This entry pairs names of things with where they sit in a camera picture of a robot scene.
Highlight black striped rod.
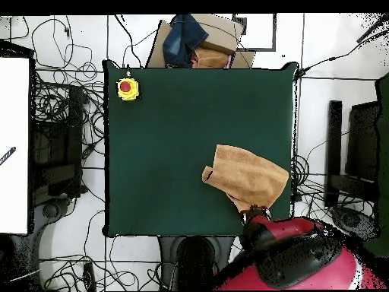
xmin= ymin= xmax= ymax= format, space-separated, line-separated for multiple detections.
xmin=0 ymin=146 xmax=17 ymax=167

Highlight dark grey stand base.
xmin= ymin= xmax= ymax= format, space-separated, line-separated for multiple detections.
xmin=330 ymin=206 xmax=381 ymax=244
xmin=8 ymin=197 xmax=74 ymax=290

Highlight blue denim jeans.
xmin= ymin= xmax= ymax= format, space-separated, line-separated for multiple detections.
xmin=162 ymin=14 xmax=210 ymax=68

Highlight black stand frame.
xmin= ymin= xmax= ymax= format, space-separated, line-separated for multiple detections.
xmin=346 ymin=101 xmax=381 ymax=183

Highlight yellow emergency stop button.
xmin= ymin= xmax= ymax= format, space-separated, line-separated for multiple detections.
xmin=115 ymin=71 xmax=141 ymax=102

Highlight black equipment rack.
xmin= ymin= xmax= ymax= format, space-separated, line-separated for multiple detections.
xmin=30 ymin=84 xmax=84 ymax=208

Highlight dark green table cloth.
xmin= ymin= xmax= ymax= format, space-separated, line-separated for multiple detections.
xmin=102 ymin=59 xmax=299 ymax=238

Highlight black square frame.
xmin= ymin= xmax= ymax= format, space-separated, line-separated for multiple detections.
xmin=232 ymin=13 xmax=277 ymax=52

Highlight black emergency stop cable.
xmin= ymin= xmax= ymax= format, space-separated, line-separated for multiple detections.
xmin=113 ymin=14 xmax=144 ymax=69

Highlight brown cardboard box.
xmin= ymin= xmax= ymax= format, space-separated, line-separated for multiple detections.
xmin=145 ymin=13 xmax=256 ymax=69

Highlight orange-brown folded cloth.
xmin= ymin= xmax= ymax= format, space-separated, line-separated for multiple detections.
xmin=191 ymin=46 xmax=230 ymax=69

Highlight tan terry towel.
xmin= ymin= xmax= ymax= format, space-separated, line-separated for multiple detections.
xmin=201 ymin=144 xmax=289 ymax=214

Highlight black cable bundle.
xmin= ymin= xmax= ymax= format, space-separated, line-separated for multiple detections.
xmin=31 ymin=62 xmax=106 ymax=153
xmin=291 ymin=154 xmax=375 ymax=220

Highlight white board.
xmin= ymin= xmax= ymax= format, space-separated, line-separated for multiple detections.
xmin=0 ymin=57 xmax=30 ymax=235

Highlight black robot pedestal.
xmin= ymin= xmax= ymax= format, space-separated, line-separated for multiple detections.
xmin=157 ymin=235 xmax=241 ymax=291

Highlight black floor bar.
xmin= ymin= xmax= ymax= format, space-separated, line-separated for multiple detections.
xmin=324 ymin=100 xmax=343 ymax=209

